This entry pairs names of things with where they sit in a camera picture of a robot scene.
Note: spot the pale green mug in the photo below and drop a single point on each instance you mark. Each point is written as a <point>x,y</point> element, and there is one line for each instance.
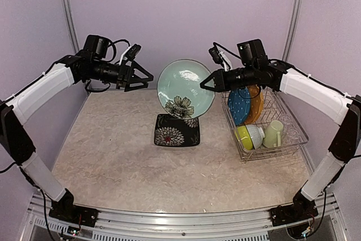
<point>273,134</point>

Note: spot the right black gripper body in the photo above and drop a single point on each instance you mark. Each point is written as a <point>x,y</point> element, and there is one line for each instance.
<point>228,83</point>

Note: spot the black square floral plate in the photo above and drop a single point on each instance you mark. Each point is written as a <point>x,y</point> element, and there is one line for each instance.
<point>173,132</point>

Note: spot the orange polka dot plate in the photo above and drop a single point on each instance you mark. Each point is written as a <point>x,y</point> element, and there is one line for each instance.
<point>256,104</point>

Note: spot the clear glass near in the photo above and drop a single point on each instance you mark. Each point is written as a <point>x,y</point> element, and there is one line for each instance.
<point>290,136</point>

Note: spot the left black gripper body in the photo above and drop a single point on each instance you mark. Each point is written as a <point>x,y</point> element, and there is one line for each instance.
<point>124,70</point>

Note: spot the clear glass far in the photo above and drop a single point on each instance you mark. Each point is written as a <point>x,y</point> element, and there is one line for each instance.
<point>286,119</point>

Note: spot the yellow-green bowl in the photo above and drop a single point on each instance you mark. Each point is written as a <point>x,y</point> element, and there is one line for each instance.
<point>243,136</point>

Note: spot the light green floral plate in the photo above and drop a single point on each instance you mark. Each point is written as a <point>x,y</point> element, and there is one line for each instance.
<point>179,91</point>

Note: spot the metal wire dish rack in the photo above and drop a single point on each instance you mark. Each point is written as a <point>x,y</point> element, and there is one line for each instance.
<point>262,125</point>

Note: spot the blue polka dot plate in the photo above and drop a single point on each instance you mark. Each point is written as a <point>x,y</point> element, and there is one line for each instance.
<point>239,105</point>

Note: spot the right vertical aluminium post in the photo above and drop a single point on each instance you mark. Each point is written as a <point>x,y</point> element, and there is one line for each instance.
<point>292,29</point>

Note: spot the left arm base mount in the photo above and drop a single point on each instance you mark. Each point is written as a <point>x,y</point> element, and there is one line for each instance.
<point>83,216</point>

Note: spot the left vertical aluminium post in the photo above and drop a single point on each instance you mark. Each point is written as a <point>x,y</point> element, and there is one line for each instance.
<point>66,4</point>

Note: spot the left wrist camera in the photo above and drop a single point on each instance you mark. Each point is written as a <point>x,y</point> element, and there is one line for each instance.
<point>129,54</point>

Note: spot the clear glass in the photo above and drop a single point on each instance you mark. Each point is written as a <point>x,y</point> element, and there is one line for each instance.
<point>290,136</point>
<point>286,119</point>

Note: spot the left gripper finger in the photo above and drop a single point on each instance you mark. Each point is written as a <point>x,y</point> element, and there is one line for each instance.
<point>136,86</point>
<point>139,73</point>

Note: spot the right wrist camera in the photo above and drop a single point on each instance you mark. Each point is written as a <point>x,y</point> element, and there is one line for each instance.
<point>220,58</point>

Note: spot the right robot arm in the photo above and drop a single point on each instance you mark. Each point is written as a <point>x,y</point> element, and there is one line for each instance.
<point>284,77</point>

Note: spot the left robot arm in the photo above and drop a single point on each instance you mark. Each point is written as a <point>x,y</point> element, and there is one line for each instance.
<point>88,64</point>

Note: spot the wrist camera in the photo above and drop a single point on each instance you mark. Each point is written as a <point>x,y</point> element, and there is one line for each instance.
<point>220,58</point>
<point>129,54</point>

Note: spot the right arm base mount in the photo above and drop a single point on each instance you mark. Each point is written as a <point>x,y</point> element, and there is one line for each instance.
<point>287,214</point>

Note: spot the aluminium front frame rail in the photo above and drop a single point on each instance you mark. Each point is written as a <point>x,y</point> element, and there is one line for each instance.
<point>110,224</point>

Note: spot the vertical aluminium post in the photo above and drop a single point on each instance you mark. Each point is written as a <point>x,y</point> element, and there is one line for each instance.
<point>66,4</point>
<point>292,29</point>

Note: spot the white patterned bowl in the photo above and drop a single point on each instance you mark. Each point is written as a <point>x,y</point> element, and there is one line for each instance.
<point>256,135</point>

